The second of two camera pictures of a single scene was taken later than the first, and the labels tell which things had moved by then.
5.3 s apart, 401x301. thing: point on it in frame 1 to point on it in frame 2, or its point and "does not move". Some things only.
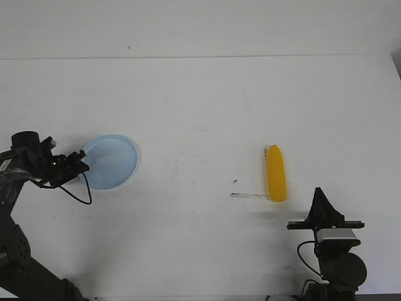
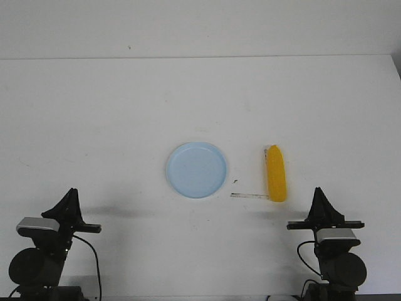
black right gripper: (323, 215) does not move
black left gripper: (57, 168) to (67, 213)
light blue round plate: (112, 160) to (196, 170)
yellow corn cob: (276, 174) does not move
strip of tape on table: (251, 195) does not move
